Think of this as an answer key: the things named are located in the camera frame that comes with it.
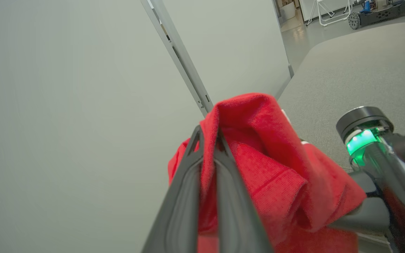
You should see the dark right gripper green band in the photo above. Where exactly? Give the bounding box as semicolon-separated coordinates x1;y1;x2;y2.
328;127;405;253

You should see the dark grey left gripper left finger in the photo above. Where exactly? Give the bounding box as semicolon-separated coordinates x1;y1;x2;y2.
142;125;204;253

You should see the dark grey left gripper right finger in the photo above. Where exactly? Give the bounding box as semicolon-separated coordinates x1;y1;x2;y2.
214;129;274;253

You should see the red and white garment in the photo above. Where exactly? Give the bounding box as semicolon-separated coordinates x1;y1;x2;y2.
168;93;367;253

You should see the white waste bin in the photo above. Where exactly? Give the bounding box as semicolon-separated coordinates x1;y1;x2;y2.
281;2;296;20

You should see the grey metal partition post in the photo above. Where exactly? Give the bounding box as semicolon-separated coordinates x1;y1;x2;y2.
140;0;214;117

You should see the grey partition end post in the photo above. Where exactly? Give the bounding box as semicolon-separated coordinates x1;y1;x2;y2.
272;0;295;78

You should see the white metal rack frame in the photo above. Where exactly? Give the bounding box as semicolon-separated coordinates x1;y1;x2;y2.
306;0;353;27

